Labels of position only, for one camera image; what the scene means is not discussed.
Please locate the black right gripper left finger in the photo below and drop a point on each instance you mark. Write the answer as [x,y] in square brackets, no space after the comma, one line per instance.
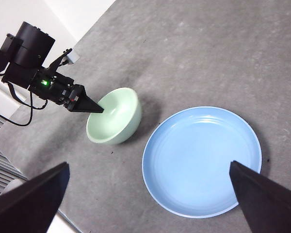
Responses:
[26,208]

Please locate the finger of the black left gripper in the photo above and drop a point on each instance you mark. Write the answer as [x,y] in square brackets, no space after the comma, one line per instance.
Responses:
[86,105]

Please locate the blue plate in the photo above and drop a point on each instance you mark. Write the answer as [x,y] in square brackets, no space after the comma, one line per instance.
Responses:
[196,160]

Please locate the grey ribbed panel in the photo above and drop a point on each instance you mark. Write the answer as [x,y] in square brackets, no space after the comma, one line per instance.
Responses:
[0,155]

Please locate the green bowl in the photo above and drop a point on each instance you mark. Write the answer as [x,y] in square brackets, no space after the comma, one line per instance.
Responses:
[116,121]

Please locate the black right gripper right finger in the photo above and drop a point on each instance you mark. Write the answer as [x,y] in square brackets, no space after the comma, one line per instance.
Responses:
[269,206]

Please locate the pale grey left camera box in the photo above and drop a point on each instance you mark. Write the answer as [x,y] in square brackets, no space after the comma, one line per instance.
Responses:
[73,57]

